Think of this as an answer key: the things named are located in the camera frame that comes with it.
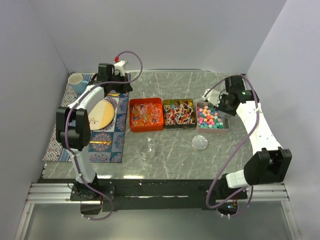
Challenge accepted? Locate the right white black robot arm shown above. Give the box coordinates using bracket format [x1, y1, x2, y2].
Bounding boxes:
[218, 75, 292, 200]

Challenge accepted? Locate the dark tin of lollipops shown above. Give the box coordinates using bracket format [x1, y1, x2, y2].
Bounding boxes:
[162, 98, 197, 130]

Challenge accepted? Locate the gold spoon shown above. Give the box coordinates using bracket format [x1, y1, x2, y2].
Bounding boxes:
[107, 92, 120, 97]

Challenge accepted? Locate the cream ceramic plate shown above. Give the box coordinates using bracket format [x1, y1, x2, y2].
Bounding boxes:
[88, 99, 115, 131]

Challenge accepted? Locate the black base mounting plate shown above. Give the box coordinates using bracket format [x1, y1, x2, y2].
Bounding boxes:
[69, 178, 249, 216]

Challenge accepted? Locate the gold fork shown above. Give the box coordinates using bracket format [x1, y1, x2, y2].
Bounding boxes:
[89, 141, 112, 145]

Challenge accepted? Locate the clear glass jar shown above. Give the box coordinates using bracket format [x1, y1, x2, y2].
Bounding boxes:
[138, 137, 156, 161]

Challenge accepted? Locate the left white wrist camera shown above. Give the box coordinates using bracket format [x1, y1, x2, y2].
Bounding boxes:
[113, 60, 128, 77]

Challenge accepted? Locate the blue white mug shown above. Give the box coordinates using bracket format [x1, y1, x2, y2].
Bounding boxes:
[67, 73, 90, 95]

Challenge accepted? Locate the pink tin of star candies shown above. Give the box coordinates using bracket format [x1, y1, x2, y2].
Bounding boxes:
[196, 101, 230, 134]

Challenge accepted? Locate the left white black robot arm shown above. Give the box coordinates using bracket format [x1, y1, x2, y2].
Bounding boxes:
[56, 60, 133, 201]

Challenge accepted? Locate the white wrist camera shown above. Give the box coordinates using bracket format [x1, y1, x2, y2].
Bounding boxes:
[113, 60, 128, 77]
[202, 88, 221, 107]

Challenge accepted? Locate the aluminium rail frame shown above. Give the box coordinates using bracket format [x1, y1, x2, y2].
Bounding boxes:
[15, 183, 302, 240]

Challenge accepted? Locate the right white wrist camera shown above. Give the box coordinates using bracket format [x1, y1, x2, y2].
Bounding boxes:
[202, 88, 221, 107]

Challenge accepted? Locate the clear round jar lid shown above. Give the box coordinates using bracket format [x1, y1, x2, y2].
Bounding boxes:
[191, 135, 209, 151]

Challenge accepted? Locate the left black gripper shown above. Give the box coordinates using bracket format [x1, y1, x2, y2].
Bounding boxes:
[108, 72, 133, 95]

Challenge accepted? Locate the orange candy box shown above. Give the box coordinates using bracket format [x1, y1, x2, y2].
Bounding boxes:
[128, 97, 164, 133]

